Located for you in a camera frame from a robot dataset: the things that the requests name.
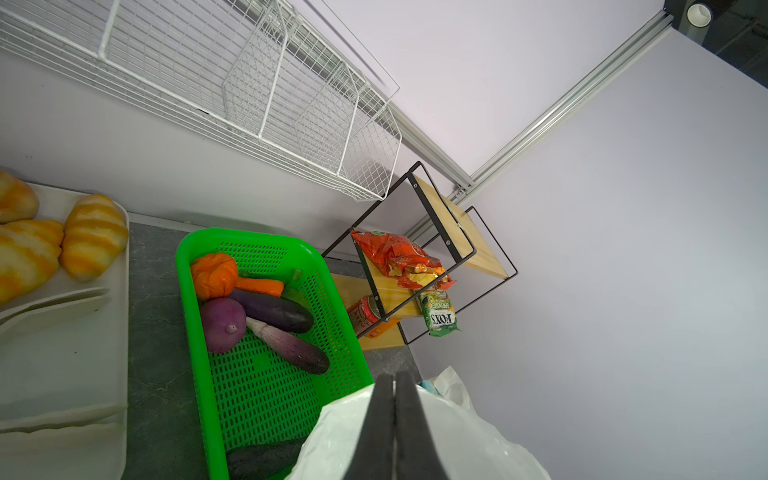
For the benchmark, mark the dark toy eggplant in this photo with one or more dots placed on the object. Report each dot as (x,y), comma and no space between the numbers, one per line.
(277,312)

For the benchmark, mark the green plastic basket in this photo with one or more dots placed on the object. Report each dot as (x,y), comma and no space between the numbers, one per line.
(250,395)

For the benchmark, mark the white plastic tray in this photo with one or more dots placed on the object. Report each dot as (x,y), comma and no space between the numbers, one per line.
(64,390)

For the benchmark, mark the red soda can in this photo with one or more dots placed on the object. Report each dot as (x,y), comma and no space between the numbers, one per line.
(365,316)

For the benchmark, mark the tissue pack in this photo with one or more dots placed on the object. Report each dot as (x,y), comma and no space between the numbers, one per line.
(430,386)

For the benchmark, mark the purple toy onion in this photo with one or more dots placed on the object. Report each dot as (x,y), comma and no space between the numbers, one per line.
(224,324)

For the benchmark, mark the green Fox's candy bag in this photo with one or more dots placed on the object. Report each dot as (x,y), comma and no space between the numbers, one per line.
(438,313)

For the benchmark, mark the orange toy pepper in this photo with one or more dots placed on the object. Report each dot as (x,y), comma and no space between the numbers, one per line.
(214,276)

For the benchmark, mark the toy croissant bread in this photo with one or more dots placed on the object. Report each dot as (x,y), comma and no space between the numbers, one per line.
(30,251)

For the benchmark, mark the wooden black-frame shelf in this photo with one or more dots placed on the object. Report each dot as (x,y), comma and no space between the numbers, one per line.
(454,228)

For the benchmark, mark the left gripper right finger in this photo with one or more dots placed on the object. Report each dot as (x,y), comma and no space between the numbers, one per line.
(416,455)

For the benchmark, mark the red snack bag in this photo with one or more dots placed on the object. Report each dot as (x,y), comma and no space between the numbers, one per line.
(398,257)

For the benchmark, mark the metal kitchen tongs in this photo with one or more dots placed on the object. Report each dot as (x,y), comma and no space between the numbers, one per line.
(50,311)

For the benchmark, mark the white plastic grocery bag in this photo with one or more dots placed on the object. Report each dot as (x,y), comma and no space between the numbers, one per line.
(468,446)

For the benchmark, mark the long white wire basket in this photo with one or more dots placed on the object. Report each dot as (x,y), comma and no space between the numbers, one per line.
(284,84)

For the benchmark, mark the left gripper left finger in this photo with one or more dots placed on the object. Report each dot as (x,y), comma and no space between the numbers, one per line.
(374,452)

